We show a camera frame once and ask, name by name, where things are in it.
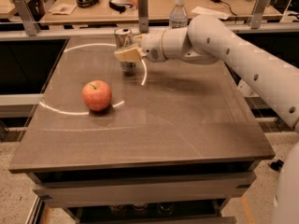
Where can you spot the silver redbull can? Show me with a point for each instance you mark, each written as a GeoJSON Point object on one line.
{"type": "Point", "coordinates": [124, 38]}

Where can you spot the left metal bracket post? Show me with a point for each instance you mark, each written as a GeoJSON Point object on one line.
{"type": "Point", "coordinates": [29, 24]}

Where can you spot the black chair base leg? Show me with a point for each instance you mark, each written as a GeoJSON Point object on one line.
{"type": "Point", "coordinates": [276, 165]}

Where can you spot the red apple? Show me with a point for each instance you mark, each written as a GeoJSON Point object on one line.
{"type": "Point", "coordinates": [96, 95]}

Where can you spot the clear plastic water bottle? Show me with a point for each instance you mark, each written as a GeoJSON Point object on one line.
{"type": "Point", "coordinates": [178, 17]}

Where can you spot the black sunglasses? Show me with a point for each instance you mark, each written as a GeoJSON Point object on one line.
{"type": "Point", "coordinates": [120, 7]}

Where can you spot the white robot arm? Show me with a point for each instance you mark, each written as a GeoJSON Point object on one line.
{"type": "Point", "coordinates": [205, 40]}

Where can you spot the grey drawer front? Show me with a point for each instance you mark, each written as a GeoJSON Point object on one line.
{"type": "Point", "coordinates": [157, 189]}

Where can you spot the right metal bracket post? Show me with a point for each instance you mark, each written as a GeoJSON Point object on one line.
{"type": "Point", "coordinates": [255, 20]}

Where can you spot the metal bracket post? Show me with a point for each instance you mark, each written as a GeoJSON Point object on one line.
{"type": "Point", "coordinates": [29, 24]}
{"type": "Point", "coordinates": [255, 20]}
{"type": "Point", "coordinates": [143, 16]}

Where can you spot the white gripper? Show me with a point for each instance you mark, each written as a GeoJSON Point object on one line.
{"type": "Point", "coordinates": [151, 46]}

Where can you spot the middle metal bracket post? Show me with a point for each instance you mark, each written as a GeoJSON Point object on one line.
{"type": "Point", "coordinates": [143, 16]}

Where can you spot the small paper card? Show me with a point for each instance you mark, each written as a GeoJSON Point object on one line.
{"type": "Point", "coordinates": [63, 9]}

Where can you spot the white paper sheet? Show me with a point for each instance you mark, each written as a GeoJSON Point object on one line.
{"type": "Point", "coordinates": [207, 11]}

